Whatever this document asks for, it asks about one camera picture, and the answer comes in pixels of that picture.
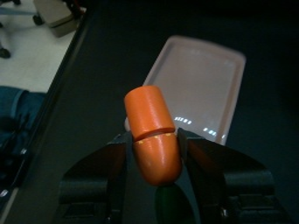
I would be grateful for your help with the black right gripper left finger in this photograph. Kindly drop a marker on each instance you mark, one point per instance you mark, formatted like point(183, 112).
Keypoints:
point(97, 178)

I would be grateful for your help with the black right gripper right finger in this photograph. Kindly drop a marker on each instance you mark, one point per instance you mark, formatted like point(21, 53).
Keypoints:
point(229, 180)

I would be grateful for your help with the orange toy carrot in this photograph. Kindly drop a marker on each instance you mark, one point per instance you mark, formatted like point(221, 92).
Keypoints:
point(153, 134)

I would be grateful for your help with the pink rectangular plate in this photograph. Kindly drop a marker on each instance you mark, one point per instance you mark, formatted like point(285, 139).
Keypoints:
point(196, 87)

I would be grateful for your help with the blue jeans leg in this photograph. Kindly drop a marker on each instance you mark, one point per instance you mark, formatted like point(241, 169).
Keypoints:
point(14, 113)

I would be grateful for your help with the beige box on floor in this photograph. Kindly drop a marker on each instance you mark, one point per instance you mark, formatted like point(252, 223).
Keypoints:
point(57, 14)

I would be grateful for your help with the office chair base with casters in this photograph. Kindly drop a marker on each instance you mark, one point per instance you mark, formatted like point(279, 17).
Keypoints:
point(14, 17)

